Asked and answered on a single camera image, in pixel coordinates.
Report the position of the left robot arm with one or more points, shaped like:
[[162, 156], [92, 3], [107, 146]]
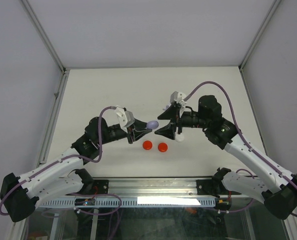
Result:
[[21, 195]]

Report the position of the orange earbud case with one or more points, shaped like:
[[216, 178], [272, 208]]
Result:
[[147, 145], [162, 147]]

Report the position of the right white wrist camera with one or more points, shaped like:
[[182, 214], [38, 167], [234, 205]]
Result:
[[178, 97]]

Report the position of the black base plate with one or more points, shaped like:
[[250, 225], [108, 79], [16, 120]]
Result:
[[210, 187], [97, 186]]

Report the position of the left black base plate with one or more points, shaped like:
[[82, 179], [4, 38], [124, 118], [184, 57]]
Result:
[[97, 186]]

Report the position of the purple earbud case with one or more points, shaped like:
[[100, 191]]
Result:
[[152, 125]]

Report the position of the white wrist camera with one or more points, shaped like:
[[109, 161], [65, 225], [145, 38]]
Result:
[[125, 118], [178, 97]]

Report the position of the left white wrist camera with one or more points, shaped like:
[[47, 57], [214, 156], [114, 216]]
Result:
[[125, 118]]

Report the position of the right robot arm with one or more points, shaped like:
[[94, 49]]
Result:
[[275, 186]]

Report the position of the aluminium mounting rail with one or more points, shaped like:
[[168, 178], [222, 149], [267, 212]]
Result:
[[125, 187]]

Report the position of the white earbud case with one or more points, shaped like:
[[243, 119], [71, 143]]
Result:
[[179, 138]]

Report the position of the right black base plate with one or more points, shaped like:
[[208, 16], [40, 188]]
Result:
[[210, 187]]

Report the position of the white slotted cable duct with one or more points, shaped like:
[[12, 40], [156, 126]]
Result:
[[130, 202]]

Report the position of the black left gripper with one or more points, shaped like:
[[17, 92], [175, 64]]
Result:
[[138, 126]]

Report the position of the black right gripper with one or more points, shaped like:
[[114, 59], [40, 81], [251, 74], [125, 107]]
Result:
[[174, 113]]

